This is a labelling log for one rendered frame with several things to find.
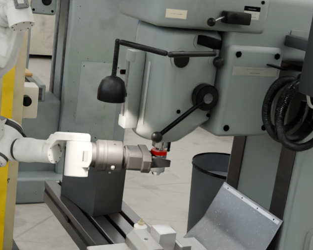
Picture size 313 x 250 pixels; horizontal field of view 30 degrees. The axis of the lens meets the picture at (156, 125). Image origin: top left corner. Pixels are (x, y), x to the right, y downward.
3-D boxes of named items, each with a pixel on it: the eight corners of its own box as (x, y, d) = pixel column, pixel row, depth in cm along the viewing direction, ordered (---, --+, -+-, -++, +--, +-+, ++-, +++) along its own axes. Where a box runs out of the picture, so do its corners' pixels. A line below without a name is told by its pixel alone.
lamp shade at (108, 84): (91, 97, 149) (93, 73, 148) (111, 95, 155) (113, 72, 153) (111, 104, 145) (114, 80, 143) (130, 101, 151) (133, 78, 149)
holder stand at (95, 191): (92, 217, 200) (98, 161, 194) (60, 193, 216) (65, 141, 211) (121, 212, 207) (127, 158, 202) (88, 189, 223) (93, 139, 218)
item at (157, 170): (166, 169, 172) (168, 152, 171) (162, 174, 168) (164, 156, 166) (150, 166, 173) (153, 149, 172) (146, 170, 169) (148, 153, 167)
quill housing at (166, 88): (149, 148, 155) (165, 26, 146) (117, 125, 172) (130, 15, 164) (210, 147, 164) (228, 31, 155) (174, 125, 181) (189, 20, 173)
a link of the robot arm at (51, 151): (81, 133, 160) (42, 131, 167) (79, 166, 160) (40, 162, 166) (95, 134, 166) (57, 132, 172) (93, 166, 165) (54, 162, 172)
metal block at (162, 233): (157, 253, 164) (160, 234, 163) (148, 243, 170) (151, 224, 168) (174, 252, 167) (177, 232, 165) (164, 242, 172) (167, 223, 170)
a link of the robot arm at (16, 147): (48, 171, 170) (-2, 166, 179) (62, 142, 175) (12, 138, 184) (29, 152, 162) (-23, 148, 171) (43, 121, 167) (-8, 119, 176)
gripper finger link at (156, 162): (169, 168, 168) (147, 166, 167) (170, 157, 168) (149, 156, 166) (170, 170, 167) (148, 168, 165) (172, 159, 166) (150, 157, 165)
